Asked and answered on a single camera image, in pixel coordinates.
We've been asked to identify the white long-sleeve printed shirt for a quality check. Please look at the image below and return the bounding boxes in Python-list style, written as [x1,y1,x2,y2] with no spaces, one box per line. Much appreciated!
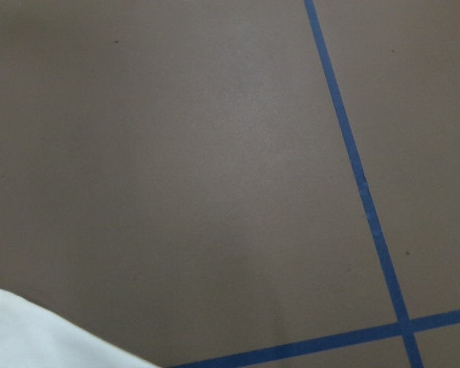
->
[0,289,155,367]

